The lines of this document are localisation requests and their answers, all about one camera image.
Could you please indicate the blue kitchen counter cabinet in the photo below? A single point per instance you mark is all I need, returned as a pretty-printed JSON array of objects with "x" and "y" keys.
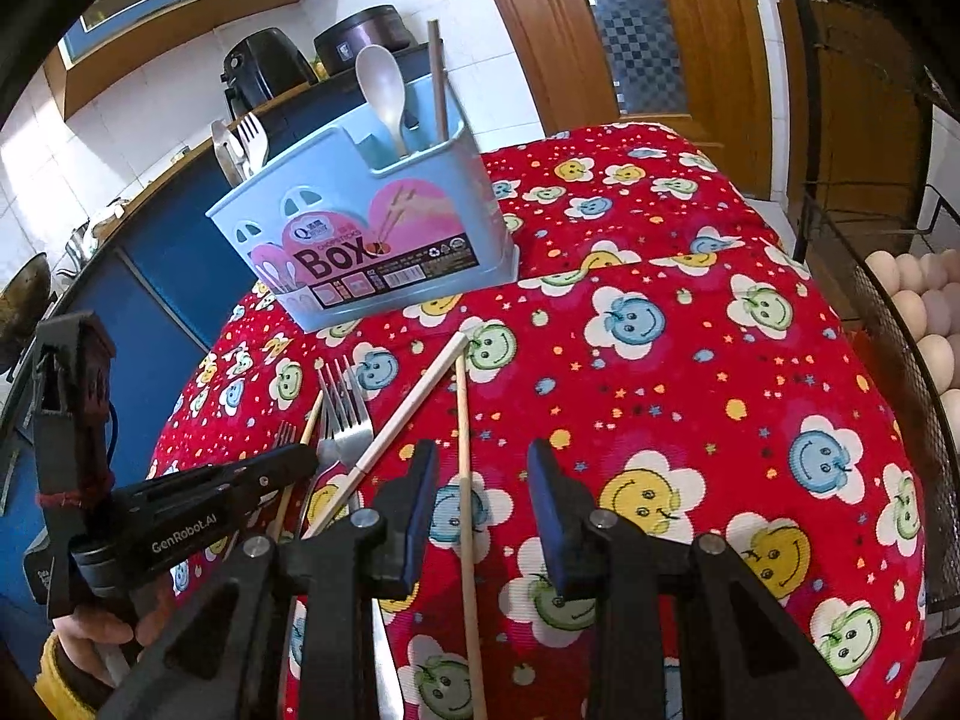
[{"x": 150, "y": 255}]

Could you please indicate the wooden chopstick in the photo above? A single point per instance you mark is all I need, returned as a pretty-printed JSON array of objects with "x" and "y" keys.
[
  {"x": 466, "y": 502},
  {"x": 309, "y": 427},
  {"x": 438, "y": 82}
]

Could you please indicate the large steel fork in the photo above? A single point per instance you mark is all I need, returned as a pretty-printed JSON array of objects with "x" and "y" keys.
[
  {"x": 356, "y": 412},
  {"x": 328, "y": 420}
]

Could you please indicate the person's left forearm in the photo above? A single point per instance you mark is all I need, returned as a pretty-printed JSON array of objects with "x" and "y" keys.
[{"x": 60, "y": 682}]

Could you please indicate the steel kettle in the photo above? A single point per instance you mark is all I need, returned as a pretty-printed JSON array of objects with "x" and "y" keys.
[{"x": 81, "y": 238}]

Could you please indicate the metal wok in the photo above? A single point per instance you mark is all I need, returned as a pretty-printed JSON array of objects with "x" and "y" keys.
[{"x": 22, "y": 296}]

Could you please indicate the wooden door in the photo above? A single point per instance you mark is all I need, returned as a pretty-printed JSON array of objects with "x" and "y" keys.
[{"x": 712, "y": 52}]

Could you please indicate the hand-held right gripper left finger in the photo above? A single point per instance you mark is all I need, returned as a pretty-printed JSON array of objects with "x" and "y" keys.
[{"x": 420, "y": 517}]

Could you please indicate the wooden shelf unit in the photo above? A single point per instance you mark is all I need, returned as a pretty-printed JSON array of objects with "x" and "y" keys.
[{"x": 847, "y": 75}]

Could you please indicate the red printed tablecloth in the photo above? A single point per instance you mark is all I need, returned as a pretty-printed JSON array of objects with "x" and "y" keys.
[{"x": 675, "y": 390}]

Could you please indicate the pile of eggs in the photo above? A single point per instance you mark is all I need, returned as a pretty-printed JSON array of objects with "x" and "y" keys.
[{"x": 926, "y": 300}]

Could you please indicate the black air fryer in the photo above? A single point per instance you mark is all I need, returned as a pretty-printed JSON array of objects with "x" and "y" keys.
[{"x": 259, "y": 67}]

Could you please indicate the dark rice cooker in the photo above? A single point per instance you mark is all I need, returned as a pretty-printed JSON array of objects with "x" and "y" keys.
[{"x": 364, "y": 36}]

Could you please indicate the white chopstick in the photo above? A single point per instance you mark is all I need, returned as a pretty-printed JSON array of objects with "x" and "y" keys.
[{"x": 405, "y": 409}]

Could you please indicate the white cloth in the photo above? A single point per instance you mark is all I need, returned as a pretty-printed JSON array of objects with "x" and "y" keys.
[{"x": 111, "y": 214}]

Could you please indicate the light blue utensil box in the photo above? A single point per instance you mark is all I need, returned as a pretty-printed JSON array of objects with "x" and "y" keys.
[{"x": 360, "y": 210}]

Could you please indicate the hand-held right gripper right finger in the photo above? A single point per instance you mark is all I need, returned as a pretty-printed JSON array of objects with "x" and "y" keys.
[{"x": 547, "y": 525}]

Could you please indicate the person's left hand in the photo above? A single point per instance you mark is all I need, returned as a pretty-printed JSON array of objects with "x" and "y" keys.
[{"x": 90, "y": 645}]

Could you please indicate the beige plastic fork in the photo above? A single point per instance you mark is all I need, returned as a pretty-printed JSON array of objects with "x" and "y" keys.
[{"x": 252, "y": 136}]

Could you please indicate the beige plastic spoon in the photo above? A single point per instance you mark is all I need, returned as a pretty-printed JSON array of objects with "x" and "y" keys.
[{"x": 379, "y": 82}]

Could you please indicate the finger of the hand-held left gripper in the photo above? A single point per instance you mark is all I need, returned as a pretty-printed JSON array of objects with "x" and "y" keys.
[{"x": 262, "y": 469}]

